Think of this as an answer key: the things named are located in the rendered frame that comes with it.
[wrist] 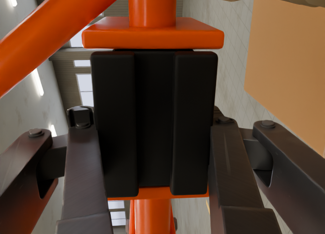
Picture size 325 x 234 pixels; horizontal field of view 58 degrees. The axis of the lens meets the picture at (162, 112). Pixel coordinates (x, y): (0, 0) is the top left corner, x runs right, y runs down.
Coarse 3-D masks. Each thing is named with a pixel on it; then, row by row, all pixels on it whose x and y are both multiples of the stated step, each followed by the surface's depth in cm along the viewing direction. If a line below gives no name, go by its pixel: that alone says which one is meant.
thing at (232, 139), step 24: (216, 120) 13; (216, 144) 11; (240, 144) 11; (216, 168) 10; (240, 168) 10; (216, 192) 8; (240, 192) 8; (216, 216) 8; (240, 216) 7; (264, 216) 7
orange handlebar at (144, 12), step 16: (144, 0) 12; (160, 0) 12; (176, 0) 13; (144, 16) 13; (160, 16) 13; (144, 208) 16; (160, 208) 16; (128, 224) 20; (144, 224) 17; (160, 224) 17; (176, 224) 20
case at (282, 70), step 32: (256, 0) 34; (256, 32) 34; (288, 32) 27; (320, 32) 22; (256, 64) 34; (288, 64) 27; (320, 64) 22; (256, 96) 34; (288, 96) 27; (320, 96) 22; (320, 128) 22
